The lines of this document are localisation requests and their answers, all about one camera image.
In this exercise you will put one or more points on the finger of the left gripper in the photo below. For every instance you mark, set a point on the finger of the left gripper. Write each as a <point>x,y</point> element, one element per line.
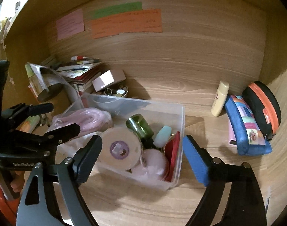
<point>61,135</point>
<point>20,112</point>

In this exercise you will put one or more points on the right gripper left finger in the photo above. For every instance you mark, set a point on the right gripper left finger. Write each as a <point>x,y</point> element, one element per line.
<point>39,205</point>

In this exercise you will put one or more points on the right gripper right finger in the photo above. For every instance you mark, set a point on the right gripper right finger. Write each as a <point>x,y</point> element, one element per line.
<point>245,205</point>

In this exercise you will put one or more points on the white jar purple label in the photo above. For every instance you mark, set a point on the white jar purple label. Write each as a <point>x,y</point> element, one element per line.
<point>121,148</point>

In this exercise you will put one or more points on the green glass bottle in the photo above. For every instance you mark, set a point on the green glass bottle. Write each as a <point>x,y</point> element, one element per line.
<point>141,128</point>

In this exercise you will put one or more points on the red card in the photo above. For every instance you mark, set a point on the red card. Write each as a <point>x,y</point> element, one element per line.
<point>171,152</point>

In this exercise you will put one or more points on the mint green eraser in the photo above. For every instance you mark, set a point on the mint green eraser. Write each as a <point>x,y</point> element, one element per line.
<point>162,137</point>

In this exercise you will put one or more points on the orange sleeve forearm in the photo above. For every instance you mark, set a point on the orange sleeve forearm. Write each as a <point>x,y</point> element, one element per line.
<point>9,208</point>

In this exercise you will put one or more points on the orange green glue tube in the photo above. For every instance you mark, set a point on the orange green glue tube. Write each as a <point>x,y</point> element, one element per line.
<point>30,124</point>

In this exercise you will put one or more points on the brown mug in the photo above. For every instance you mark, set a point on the brown mug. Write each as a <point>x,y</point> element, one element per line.
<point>51,87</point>

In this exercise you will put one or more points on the stack of books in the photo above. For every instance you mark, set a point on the stack of books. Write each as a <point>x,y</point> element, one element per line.
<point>80,72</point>

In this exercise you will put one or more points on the pink flat item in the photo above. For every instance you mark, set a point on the pink flat item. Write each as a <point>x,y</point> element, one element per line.
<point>231,134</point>

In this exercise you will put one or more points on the small white pink box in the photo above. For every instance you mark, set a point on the small white pink box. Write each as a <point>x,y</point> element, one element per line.
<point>108,78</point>

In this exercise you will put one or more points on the clear plastic storage bin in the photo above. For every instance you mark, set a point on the clear plastic storage bin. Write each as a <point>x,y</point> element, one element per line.
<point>97,113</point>

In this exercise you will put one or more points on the black orange zip case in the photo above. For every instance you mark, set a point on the black orange zip case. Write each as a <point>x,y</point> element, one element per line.
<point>265,108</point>

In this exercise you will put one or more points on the pink sticky note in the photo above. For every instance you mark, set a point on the pink sticky note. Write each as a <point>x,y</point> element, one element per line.
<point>70,24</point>

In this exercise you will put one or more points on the cream lotion tube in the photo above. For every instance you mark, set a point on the cream lotion tube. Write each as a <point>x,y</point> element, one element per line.
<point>220,98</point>

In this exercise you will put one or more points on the green sticky note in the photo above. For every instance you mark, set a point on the green sticky note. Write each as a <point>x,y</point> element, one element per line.
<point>116,9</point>

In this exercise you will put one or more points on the orange sticky note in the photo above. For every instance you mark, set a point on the orange sticky note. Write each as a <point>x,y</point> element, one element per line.
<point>128,22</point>

